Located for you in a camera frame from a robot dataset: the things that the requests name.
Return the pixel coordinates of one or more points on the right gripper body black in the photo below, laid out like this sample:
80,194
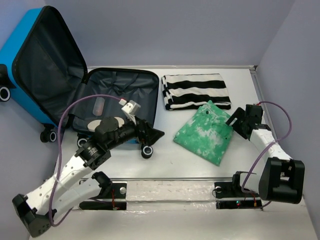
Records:
238,127

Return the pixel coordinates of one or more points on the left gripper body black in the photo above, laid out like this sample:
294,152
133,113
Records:
139,133

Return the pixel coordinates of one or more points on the green tie-dye shorts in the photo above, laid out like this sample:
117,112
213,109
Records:
206,134

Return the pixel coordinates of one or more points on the cream round puck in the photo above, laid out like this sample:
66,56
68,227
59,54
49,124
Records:
91,126

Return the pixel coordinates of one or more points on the black white striped shirt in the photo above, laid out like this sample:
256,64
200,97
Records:
190,91

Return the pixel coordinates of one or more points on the blue kids suitcase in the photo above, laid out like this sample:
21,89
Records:
44,71

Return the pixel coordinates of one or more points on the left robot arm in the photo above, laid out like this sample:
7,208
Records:
78,179

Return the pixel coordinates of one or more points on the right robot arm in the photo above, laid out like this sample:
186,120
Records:
274,175

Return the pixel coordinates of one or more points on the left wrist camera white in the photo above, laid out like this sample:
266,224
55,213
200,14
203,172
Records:
130,109

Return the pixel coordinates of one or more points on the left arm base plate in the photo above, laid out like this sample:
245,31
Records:
113,200

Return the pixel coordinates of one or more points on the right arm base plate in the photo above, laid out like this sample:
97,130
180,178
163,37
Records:
230,197

